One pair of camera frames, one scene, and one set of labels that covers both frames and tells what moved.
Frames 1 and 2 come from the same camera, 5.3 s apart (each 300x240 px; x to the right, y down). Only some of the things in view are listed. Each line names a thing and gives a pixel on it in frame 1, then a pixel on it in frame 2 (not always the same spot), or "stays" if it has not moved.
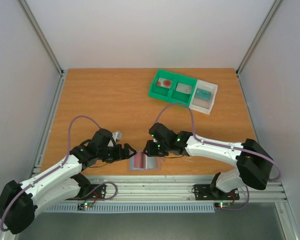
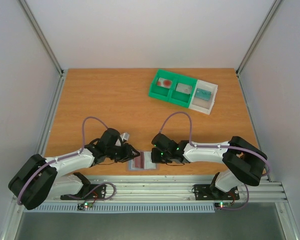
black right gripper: [153, 149] → [156, 155]
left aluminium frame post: [27, 11] stays
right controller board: [220, 205] stays
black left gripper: [120, 155] stays
